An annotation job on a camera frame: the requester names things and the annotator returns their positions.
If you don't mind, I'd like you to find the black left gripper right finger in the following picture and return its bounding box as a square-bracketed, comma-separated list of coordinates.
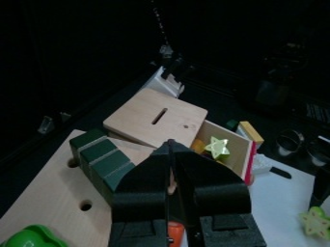
[168, 138, 268, 247]

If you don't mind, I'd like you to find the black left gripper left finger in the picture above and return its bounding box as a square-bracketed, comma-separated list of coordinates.
[107, 139, 173, 247]

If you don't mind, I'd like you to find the green starfruit slice toy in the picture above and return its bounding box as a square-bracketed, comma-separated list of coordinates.
[203, 136, 232, 161]

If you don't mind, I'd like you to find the open wooden drawer red front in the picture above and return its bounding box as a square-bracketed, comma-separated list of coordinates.
[190, 119, 258, 186]

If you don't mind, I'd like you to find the orange toy piece in drawer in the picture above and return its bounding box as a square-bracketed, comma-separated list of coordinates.
[190, 138, 208, 156]

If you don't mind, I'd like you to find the wooden drawer box with slot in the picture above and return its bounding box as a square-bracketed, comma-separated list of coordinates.
[101, 87, 208, 150]

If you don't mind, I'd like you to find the green starfruit half toy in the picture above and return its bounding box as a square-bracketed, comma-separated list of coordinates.
[298, 206, 330, 241]

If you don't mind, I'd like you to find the dark green striped toy cucumber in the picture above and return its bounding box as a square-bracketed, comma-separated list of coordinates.
[68, 127, 137, 206]

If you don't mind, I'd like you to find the yellow wooden block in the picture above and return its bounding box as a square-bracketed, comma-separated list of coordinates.
[236, 121, 266, 147]

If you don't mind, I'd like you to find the wooden cutting board with holes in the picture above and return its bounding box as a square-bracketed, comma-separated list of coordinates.
[0, 128, 157, 247]

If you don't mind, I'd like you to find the silver metal cup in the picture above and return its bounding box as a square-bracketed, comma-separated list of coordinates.
[275, 128, 307, 157]
[306, 134, 330, 168]

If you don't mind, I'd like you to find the bright green toy pepper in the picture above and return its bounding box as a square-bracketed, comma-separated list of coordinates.
[1, 224, 69, 247]

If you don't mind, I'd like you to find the white toy appliance box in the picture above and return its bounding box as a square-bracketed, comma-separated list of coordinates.
[140, 66, 186, 99]

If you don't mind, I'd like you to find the white toy knife black handle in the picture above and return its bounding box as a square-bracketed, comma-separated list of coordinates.
[251, 153, 294, 179]

